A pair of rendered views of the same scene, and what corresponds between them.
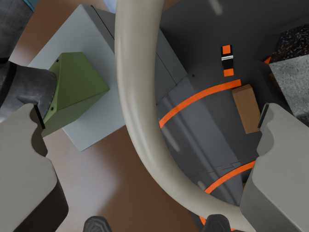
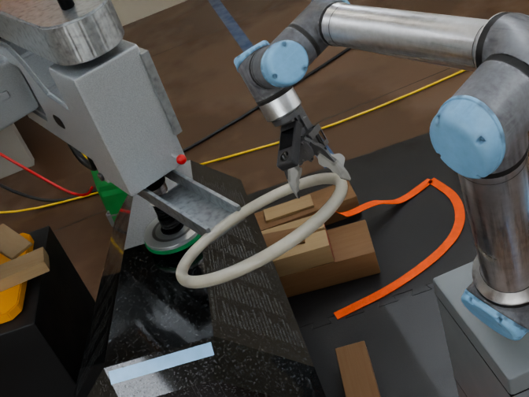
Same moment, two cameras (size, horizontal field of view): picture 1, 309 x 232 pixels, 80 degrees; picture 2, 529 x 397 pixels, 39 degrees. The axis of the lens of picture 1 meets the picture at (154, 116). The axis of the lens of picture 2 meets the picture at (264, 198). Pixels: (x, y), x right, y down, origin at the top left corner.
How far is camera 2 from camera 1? 166 cm
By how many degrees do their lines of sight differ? 51
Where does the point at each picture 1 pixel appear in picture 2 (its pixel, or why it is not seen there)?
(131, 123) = (338, 190)
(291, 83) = (293, 342)
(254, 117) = (349, 365)
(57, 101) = not seen: hidden behind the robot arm
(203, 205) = (331, 176)
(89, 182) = not seen: outside the picture
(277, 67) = (305, 359)
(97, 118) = not seen: hidden behind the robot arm
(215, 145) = (423, 328)
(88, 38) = (505, 344)
